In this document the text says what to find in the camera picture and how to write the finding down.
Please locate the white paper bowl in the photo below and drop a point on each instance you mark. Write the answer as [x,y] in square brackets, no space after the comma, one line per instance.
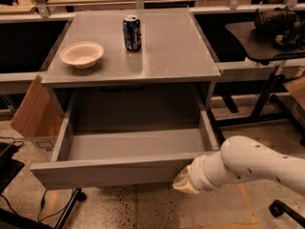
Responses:
[82,55]

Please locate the grey top drawer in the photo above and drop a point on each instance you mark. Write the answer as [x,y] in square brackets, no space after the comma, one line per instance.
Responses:
[125,137]

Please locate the dark bag on table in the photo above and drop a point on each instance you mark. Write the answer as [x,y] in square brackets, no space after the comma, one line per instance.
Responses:
[285,25]

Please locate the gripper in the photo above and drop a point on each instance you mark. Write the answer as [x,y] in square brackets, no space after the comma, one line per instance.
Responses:
[197,176]

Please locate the black chair base wheel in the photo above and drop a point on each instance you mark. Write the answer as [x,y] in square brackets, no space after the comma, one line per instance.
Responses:
[278,208]

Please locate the grey cabinet desk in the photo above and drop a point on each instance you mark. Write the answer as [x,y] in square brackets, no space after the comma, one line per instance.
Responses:
[173,52]

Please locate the brown cardboard box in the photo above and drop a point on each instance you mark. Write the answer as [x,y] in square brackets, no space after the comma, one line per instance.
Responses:
[38,119]

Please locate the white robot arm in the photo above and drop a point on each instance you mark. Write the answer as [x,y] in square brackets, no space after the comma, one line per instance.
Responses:
[241,159]

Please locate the black side table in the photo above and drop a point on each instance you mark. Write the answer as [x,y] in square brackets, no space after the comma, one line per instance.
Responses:
[263,48]

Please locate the blue soda can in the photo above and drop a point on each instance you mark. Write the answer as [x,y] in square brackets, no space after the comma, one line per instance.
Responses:
[132,33]

